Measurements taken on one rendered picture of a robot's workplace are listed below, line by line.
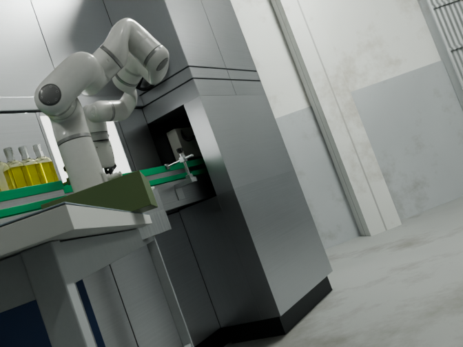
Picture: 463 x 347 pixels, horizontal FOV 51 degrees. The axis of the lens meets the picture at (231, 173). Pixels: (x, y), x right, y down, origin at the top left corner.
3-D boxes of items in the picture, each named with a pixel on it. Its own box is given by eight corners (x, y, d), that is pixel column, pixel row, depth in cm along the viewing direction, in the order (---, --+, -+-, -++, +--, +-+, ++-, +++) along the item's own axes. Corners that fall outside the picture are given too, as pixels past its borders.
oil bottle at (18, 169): (33, 218, 174) (14, 162, 176) (42, 214, 171) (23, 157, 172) (19, 222, 169) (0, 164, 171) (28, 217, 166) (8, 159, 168)
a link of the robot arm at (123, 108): (123, 85, 157) (98, 128, 169) (153, 85, 167) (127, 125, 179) (111, 66, 160) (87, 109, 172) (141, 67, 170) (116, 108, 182)
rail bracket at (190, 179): (182, 200, 231) (166, 155, 232) (208, 188, 222) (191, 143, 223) (176, 201, 227) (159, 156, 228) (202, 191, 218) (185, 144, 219)
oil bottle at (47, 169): (60, 211, 184) (42, 158, 185) (69, 207, 181) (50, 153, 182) (47, 214, 179) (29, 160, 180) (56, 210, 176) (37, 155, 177)
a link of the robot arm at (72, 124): (96, 140, 142) (78, 90, 143) (85, 131, 129) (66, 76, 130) (63, 151, 141) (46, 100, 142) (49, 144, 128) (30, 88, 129)
